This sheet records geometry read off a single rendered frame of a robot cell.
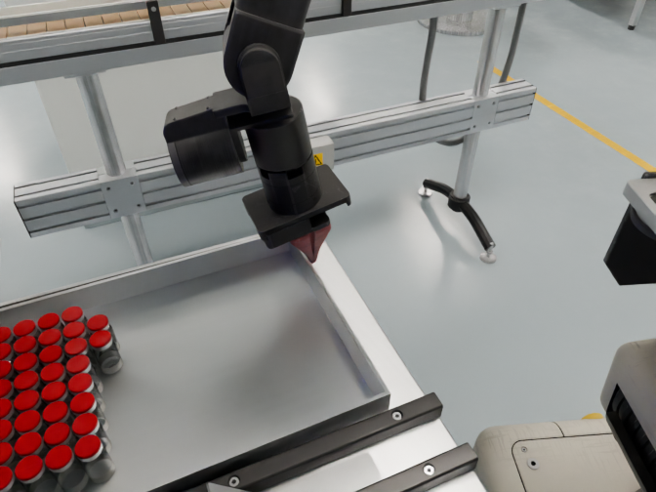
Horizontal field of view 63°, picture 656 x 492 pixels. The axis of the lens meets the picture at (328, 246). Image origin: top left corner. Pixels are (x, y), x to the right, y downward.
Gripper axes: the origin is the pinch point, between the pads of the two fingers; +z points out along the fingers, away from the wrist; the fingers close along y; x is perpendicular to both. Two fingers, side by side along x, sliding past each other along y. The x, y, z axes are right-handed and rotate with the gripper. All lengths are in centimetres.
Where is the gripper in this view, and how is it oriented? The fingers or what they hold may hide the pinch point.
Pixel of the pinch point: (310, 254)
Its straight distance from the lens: 63.1
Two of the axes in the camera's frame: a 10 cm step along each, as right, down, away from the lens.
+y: -9.0, 3.9, -1.8
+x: 4.0, 6.2, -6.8
